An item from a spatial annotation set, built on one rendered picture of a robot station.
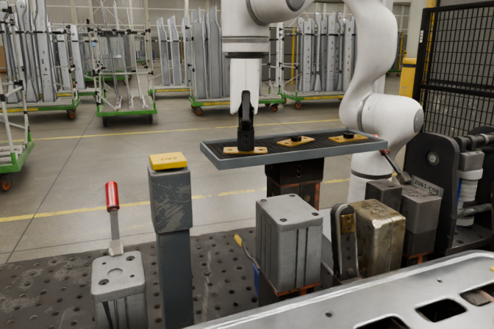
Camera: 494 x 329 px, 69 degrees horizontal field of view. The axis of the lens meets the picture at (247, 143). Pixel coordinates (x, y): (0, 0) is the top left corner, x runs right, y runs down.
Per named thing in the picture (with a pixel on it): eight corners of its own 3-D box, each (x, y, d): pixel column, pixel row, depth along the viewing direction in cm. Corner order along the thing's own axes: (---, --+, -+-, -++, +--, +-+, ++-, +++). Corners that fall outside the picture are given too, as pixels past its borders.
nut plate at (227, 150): (223, 153, 67) (223, 147, 67) (223, 148, 71) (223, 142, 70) (267, 153, 67) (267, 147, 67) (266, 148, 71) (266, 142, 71)
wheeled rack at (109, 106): (158, 125, 632) (151, 20, 585) (97, 128, 602) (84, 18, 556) (151, 107, 807) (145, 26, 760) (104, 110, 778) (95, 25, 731)
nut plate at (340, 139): (337, 142, 75) (338, 137, 74) (327, 139, 78) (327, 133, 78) (369, 139, 78) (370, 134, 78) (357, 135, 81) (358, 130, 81)
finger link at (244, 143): (237, 114, 66) (237, 149, 68) (237, 118, 63) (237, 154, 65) (254, 114, 66) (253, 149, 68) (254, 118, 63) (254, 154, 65)
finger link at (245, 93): (242, 76, 63) (242, 97, 68) (242, 110, 59) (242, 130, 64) (248, 76, 63) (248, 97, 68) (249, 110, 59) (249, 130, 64)
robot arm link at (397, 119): (363, 163, 116) (370, 89, 110) (421, 178, 103) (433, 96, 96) (342, 172, 108) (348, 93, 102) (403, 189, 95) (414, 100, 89)
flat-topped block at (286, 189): (276, 345, 81) (281, 157, 69) (262, 321, 88) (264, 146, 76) (314, 333, 84) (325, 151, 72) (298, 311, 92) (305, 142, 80)
